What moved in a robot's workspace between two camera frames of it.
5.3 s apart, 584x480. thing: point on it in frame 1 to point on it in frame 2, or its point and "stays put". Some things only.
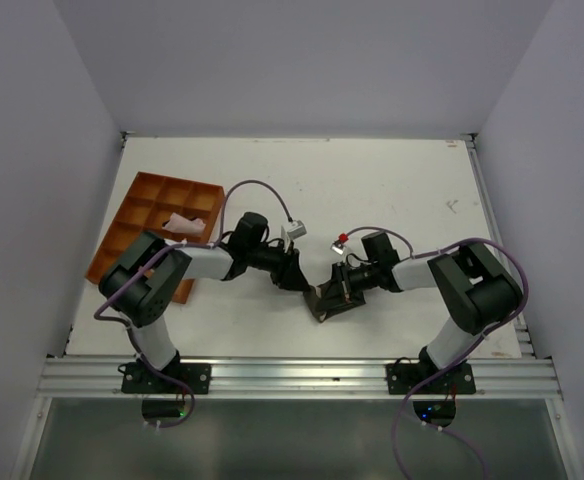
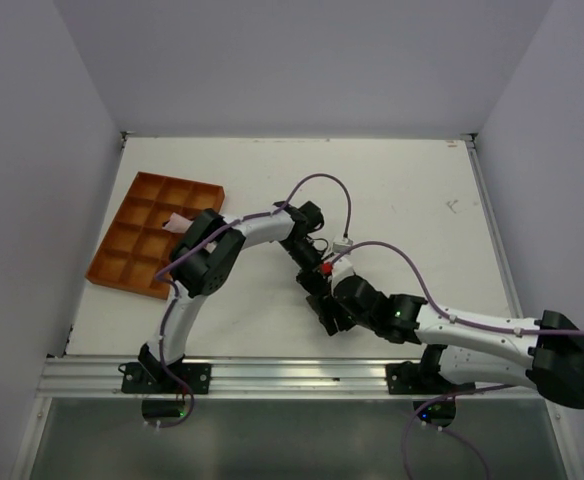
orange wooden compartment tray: x=179 y=211 stays put
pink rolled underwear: x=181 y=223 stays put
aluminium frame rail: x=519 y=377 stays put
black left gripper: x=287 y=273 to x=311 y=279
